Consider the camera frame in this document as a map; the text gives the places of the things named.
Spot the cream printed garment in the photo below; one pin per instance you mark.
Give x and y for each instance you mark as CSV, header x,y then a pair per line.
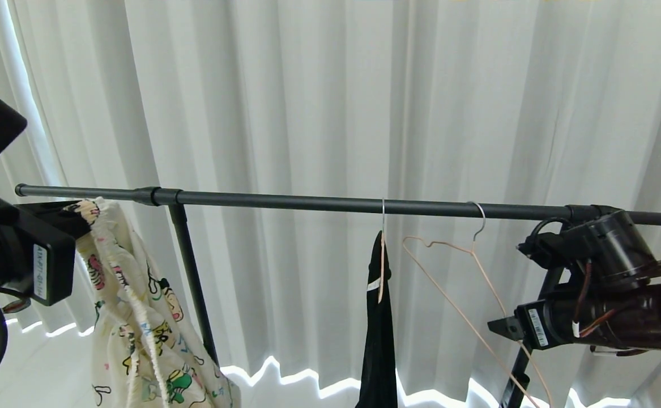
x,y
137,328

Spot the black garment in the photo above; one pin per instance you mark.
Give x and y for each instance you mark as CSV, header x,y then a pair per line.
x,y
378,351

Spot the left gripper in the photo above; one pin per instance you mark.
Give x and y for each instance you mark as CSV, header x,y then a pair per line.
x,y
7,249

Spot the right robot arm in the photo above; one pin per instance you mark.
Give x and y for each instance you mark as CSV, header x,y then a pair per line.
x,y
619,249

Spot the black clothes rack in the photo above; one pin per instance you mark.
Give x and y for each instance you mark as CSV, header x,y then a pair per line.
x,y
307,202

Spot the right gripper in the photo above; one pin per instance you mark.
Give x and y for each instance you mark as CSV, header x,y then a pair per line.
x,y
557,323

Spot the pink clothes hanger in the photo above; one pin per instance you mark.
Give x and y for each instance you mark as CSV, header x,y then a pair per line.
x,y
483,217
382,272

